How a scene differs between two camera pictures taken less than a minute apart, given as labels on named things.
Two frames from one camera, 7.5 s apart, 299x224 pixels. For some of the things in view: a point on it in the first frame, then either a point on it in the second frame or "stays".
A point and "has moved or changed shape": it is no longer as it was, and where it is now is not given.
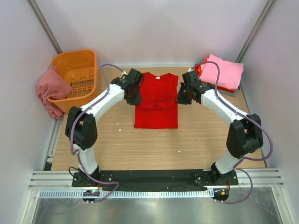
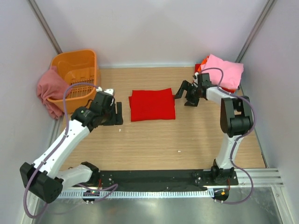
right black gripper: [181, 98] to [191, 92]
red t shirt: [158, 109] has moved or changed shape
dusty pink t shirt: [53, 86] stays
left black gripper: [133, 98] to [116, 114]
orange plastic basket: [79, 69] stays
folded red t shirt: [196, 66] stays
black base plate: [152, 178] stays
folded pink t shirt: [230, 73] stays
